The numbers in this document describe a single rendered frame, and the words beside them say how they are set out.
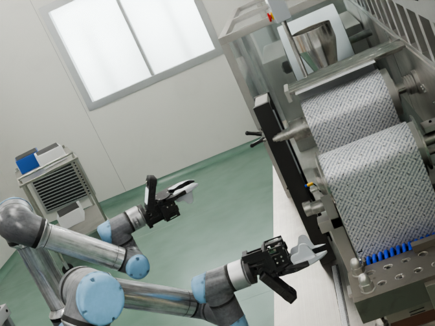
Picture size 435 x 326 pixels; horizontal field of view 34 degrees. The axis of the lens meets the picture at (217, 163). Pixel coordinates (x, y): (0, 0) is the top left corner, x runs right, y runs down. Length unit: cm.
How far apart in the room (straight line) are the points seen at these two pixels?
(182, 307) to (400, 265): 60
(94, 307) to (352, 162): 71
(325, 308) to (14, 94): 622
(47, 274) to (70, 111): 547
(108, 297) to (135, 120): 597
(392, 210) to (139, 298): 69
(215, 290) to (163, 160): 586
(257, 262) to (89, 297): 45
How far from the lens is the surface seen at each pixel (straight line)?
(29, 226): 220
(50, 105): 781
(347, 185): 182
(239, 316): 194
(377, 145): 182
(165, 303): 197
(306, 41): 245
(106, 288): 172
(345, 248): 197
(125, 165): 779
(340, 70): 205
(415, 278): 173
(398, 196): 185
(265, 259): 185
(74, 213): 670
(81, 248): 223
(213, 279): 188
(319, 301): 207
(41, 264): 237
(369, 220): 186
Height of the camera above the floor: 186
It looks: 14 degrees down
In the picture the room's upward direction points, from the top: 25 degrees counter-clockwise
